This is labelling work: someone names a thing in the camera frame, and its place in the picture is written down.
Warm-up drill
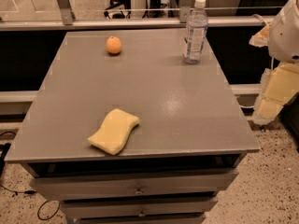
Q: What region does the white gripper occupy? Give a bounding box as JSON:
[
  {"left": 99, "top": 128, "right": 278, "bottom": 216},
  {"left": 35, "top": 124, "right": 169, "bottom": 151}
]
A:
[{"left": 249, "top": 0, "right": 299, "bottom": 125}]

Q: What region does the yellow sponge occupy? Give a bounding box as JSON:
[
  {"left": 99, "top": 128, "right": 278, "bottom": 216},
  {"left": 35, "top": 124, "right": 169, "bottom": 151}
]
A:
[{"left": 87, "top": 109, "right": 140, "bottom": 155}]

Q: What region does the clear plastic water bottle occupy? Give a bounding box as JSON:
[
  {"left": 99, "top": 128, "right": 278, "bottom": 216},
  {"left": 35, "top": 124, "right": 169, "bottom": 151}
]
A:
[{"left": 183, "top": 0, "right": 208, "bottom": 64}]

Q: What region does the grey drawer cabinet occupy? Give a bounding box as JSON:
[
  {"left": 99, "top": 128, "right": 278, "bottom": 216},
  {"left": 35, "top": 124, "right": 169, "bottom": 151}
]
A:
[{"left": 7, "top": 29, "right": 258, "bottom": 224}]

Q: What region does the orange fruit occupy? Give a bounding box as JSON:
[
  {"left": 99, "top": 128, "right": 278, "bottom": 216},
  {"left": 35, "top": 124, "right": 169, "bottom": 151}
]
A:
[{"left": 106, "top": 36, "right": 121, "bottom": 54}]

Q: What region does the black office chair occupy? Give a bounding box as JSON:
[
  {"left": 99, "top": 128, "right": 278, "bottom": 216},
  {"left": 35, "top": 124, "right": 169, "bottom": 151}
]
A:
[{"left": 104, "top": 0, "right": 131, "bottom": 19}]

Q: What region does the lower grey drawer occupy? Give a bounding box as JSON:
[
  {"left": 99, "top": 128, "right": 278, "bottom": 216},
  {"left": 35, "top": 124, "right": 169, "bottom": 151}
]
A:
[{"left": 61, "top": 196, "right": 218, "bottom": 218}]

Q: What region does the grey drawer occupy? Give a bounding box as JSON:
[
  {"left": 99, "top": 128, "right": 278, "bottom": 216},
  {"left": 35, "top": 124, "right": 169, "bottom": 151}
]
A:
[
  {"left": 61, "top": 196, "right": 218, "bottom": 218},
  {"left": 30, "top": 168, "right": 238, "bottom": 201}
]

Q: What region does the upper grey drawer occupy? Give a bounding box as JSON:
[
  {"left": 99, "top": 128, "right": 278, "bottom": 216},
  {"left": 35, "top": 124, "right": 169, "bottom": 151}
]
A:
[{"left": 30, "top": 168, "right": 238, "bottom": 201}]

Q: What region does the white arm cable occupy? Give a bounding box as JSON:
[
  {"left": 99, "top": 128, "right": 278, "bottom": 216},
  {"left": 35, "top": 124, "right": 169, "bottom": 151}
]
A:
[{"left": 252, "top": 13, "right": 271, "bottom": 26}]

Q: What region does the black floor cable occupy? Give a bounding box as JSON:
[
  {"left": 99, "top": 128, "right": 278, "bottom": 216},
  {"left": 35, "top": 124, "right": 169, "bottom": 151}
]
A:
[{"left": 0, "top": 131, "right": 61, "bottom": 221}]

